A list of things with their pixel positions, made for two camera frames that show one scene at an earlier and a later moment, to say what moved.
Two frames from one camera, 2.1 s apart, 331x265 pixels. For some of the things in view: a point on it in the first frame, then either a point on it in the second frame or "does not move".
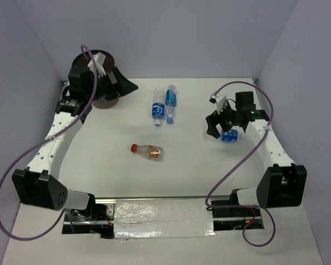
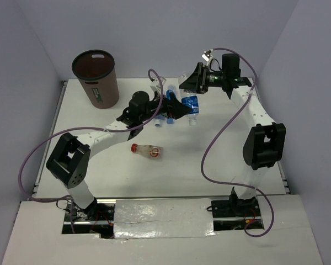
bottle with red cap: [148, 150] does not move
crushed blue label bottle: [234, 136] to [191, 99]
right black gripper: [213, 119] to [197, 80]
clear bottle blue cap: [170, 102] does not move
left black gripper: [121, 87] to [174, 109]
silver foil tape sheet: [163, 218] does not move
